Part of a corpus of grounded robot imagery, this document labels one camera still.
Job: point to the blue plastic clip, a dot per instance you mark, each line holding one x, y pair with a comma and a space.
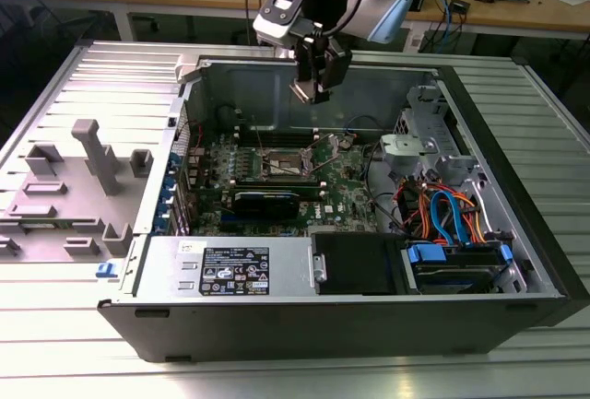
105, 271

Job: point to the black graphics card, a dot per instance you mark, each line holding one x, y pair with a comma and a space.
265, 205

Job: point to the black PC case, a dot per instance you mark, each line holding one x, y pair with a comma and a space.
322, 330

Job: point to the silver CPU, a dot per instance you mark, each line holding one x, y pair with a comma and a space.
302, 92

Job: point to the hard disk in blue carrier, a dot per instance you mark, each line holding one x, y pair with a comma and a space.
454, 277

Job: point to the dark office chair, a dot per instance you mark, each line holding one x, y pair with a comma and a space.
32, 26

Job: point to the green motherboard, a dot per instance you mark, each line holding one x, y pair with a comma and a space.
343, 187

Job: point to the black RAM slot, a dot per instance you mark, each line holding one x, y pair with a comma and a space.
286, 144
286, 139
276, 128
276, 132

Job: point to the silver power supply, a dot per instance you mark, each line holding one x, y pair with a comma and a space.
156, 251

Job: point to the grey case corner bracket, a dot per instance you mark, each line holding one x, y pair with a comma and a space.
186, 67

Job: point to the wooden desk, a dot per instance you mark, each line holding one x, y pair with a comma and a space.
507, 14

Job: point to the CPU socket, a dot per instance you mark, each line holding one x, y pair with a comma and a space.
281, 164

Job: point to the green RAM stick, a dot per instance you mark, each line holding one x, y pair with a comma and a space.
309, 191

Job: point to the silver round bracket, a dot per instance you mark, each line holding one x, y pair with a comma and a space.
405, 145

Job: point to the grey parts rack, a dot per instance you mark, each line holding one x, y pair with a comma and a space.
69, 196

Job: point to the silver drive cage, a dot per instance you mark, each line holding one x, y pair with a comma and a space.
426, 95

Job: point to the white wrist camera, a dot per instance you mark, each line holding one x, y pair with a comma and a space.
272, 26

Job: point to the blue expansion slot latch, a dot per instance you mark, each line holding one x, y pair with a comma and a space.
169, 184
164, 223
167, 203
173, 162

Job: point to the coin cell battery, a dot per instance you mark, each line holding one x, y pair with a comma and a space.
345, 143

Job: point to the small black device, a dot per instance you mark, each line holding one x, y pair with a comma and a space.
461, 6

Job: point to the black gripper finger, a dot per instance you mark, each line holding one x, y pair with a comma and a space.
336, 65
308, 62

